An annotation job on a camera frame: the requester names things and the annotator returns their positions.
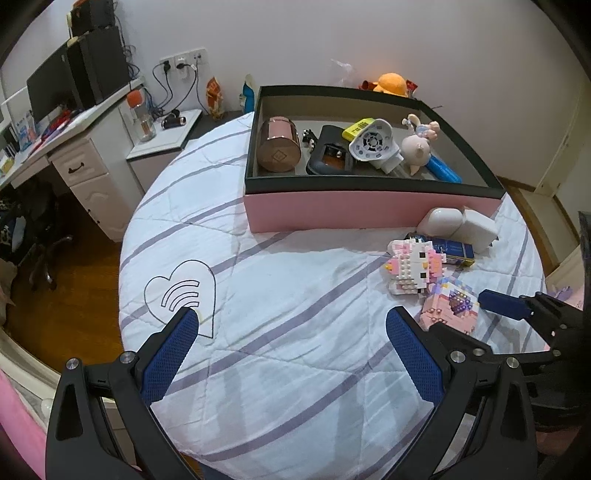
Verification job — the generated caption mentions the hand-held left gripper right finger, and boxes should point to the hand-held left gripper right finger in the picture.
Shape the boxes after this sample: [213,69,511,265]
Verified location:
[385,307,539,480]

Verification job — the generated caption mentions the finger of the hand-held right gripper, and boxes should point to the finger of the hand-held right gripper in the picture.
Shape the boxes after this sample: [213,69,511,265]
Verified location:
[479,289,559,333]
[431,322,561,370]

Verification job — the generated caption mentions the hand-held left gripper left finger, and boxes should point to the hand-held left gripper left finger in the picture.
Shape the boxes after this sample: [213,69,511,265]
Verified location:
[45,307,200,480]

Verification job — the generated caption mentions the pink block house model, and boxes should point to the pink block house model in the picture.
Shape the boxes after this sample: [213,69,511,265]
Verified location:
[419,275,478,334]

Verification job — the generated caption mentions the blue highlighter pen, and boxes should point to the blue highlighter pen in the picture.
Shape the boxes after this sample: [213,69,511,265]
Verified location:
[425,154,463,184]

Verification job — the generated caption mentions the pink box with black rim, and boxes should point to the pink box with black rim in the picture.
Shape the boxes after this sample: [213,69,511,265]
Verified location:
[243,84,509,234]

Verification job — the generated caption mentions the pig doll figurine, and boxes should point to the pig doll figurine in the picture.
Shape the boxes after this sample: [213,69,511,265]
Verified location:
[399,113,441,177]

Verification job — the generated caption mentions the white mini fan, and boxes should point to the white mini fan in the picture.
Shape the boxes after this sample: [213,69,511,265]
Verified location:
[348,119,404,174]

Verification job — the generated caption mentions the black rectangular case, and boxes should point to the black rectangular case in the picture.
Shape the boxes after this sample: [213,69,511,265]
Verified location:
[305,124,356,176]

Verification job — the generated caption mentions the yellow small box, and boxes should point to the yellow small box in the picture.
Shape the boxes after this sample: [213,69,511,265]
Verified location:
[342,117,377,141]

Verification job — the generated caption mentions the rose gold cylinder tin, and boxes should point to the rose gold cylinder tin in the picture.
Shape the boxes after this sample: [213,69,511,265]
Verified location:
[256,117,302,174]

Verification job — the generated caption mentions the dark blue tin box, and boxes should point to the dark blue tin box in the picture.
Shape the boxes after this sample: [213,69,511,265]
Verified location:
[427,236,475,268]

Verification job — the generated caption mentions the white charger block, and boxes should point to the white charger block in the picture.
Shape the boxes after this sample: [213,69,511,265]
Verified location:
[455,209,499,254]

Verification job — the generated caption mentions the white cat block figure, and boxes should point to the white cat block figure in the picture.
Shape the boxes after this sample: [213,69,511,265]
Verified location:
[385,233,446,296]

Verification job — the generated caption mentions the white earbuds case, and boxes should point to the white earbuds case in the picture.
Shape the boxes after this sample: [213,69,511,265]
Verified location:
[416,207,467,241]

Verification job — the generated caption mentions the pink bedding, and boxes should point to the pink bedding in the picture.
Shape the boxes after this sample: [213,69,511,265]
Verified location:
[0,369,61,480]

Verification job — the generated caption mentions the white door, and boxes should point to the white door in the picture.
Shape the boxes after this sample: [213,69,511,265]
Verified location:
[536,83,583,197]

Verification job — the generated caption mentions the white desk with drawers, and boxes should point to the white desk with drawers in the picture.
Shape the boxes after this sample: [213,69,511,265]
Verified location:
[0,76,148,243]

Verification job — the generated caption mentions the black office chair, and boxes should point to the black office chair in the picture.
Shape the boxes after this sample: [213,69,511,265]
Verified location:
[0,182,75,291]

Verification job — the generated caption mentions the leopard print cloth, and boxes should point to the leopard print cloth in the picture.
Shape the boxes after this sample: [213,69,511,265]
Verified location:
[0,198,19,250]

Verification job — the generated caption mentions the white nightstand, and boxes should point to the white nightstand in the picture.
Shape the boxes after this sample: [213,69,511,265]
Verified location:
[126,108,204,195]

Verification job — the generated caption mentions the bottle with orange cap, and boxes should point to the bottle with orange cap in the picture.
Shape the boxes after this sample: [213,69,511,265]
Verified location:
[126,90,158,142]

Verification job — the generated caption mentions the orange octopus plush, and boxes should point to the orange octopus plush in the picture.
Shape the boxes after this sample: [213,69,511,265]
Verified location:
[372,72,409,97]

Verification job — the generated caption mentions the red booklet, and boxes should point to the red booklet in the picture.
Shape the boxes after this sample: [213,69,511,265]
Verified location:
[44,108,75,137]

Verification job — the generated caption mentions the red snack packet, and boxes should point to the red snack packet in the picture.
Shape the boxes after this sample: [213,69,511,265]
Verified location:
[204,76,225,121]

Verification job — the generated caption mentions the blue box on desk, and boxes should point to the blue box on desk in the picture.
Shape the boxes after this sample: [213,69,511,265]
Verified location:
[14,115,38,144]

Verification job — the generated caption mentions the white and blue bottle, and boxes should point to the white and blue bottle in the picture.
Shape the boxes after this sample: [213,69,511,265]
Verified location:
[239,74,257,114]

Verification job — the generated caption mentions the clear plastic bag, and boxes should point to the clear plastic bag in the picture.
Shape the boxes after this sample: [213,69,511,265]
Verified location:
[330,58,358,86]

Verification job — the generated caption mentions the black computer monitor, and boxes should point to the black computer monitor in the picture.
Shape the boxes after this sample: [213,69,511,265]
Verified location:
[26,44,77,125]

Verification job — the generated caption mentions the black computer tower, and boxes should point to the black computer tower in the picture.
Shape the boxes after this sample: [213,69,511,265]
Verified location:
[66,25,131,109]

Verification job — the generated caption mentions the black box on tower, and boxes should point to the black box on tower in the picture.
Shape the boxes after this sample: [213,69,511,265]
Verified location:
[69,0,116,38]

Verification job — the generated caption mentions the black power cable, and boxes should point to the black power cable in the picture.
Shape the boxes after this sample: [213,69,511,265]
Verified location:
[152,62,174,116]

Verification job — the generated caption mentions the white wall outlets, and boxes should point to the white wall outlets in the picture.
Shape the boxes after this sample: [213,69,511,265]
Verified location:
[159,46,207,72]

